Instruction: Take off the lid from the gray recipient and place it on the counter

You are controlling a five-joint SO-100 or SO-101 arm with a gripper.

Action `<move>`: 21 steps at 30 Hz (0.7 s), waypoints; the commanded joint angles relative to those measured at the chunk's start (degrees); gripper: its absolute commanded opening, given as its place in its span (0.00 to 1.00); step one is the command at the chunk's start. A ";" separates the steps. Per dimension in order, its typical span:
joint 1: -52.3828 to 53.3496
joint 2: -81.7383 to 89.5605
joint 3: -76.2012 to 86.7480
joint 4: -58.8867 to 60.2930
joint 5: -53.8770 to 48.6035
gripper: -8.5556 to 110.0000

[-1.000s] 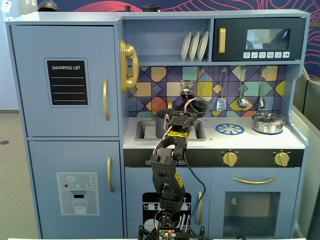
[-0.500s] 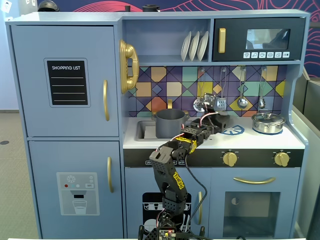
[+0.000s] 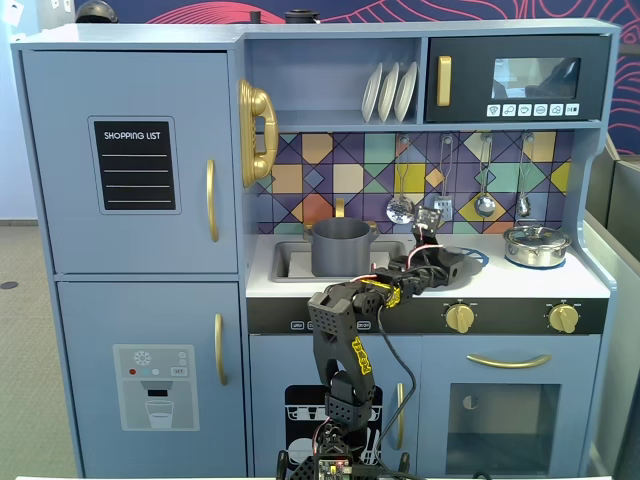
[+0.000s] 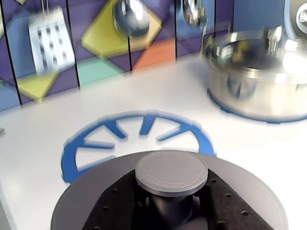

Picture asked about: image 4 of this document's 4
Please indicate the colourful tile backsplash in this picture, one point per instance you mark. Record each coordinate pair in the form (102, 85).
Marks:
(153, 57)

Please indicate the small steel spoon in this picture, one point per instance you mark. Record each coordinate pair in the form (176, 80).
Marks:
(194, 14)

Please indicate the blue toy kitchen unit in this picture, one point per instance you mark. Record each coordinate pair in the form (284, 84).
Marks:
(168, 95)

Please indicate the gray pot lid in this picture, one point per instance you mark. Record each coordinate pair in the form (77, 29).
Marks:
(170, 171)

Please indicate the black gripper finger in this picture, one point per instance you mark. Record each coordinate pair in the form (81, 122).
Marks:
(120, 208)
(223, 210)

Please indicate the steel slotted spatula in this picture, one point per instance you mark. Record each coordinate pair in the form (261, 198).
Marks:
(51, 45)

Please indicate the shiny steel pot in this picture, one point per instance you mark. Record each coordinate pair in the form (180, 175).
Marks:
(254, 93)

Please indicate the steel ladle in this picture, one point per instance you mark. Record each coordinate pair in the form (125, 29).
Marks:
(133, 20)

